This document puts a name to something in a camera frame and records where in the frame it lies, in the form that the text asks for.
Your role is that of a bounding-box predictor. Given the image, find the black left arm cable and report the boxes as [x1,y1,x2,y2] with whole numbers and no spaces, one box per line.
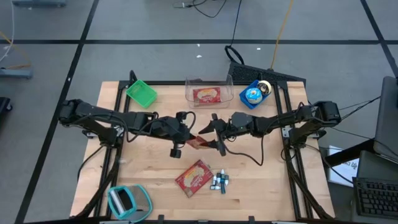
[124,110,197,144]

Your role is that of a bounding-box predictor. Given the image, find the black desk beam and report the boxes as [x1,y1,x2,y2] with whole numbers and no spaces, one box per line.
[325,138,376,167]

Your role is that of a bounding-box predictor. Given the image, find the blue frosted toy donut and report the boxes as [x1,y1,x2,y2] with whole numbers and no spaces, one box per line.
[244,87,263,105]

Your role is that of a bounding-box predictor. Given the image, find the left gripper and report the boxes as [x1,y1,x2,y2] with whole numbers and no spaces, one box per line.
[154,111,200,159]

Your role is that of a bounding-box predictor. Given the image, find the black caster base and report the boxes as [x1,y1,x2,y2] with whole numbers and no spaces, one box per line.
[0,96,12,114]

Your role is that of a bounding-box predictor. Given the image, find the black perforated metal panel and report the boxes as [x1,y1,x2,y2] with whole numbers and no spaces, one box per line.
[228,61,307,84]

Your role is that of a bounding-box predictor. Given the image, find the black aluminium table frame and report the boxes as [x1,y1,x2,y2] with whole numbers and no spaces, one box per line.
[93,79,335,220]

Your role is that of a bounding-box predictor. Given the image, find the yellow floor cable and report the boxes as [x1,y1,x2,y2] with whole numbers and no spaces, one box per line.
[269,0,295,70]

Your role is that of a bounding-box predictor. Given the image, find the blue plastic basket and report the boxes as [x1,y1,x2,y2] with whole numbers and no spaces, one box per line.
[238,79,272,110]

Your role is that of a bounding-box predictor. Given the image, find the black computer keyboard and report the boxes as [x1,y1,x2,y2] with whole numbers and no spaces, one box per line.
[352,176,398,218]

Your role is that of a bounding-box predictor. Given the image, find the black left base cable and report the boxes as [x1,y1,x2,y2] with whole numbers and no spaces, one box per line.
[76,144,106,183]

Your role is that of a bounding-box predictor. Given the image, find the clear plastic bin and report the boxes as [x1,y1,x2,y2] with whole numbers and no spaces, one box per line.
[185,74,234,109]

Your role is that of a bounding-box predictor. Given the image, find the grey metal floor foot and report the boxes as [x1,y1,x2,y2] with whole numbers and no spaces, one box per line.
[0,67,33,80]
[12,0,67,8]

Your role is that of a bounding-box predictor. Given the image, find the black looped floor cable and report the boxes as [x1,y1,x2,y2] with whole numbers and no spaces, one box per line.
[223,0,246,66]

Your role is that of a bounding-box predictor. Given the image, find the black desk cables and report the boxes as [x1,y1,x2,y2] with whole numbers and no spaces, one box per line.
[338,95,382,112]

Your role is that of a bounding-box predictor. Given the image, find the white floor cable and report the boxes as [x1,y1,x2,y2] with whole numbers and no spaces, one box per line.
[0,0,16,63]

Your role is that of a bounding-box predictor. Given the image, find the red popcorn packet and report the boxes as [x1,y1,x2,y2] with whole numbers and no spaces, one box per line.
[174,159,214,198]
[192,86,221,104]
[186,136,215,151]

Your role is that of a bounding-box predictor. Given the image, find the white paper sheet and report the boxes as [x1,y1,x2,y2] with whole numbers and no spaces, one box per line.
[328,145,360,187]

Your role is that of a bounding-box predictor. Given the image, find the green plastic basket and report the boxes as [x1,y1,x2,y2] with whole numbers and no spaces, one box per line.
[126,79,158,110]

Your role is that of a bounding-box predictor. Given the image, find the thin black floor cable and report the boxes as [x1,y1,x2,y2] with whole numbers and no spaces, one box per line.
[173,0,228,19]

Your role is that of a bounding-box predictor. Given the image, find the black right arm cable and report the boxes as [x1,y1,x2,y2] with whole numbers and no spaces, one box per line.
[222,133,266,167]

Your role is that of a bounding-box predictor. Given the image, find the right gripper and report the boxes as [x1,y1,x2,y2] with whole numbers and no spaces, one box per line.
[198,111,253,157]

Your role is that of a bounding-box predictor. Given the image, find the dark grey case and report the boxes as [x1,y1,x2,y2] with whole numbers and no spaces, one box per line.
[356,151,398,181]

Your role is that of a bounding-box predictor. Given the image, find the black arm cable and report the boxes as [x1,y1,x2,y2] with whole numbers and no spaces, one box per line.
[222,133,266,167]
[124,110,197,144]

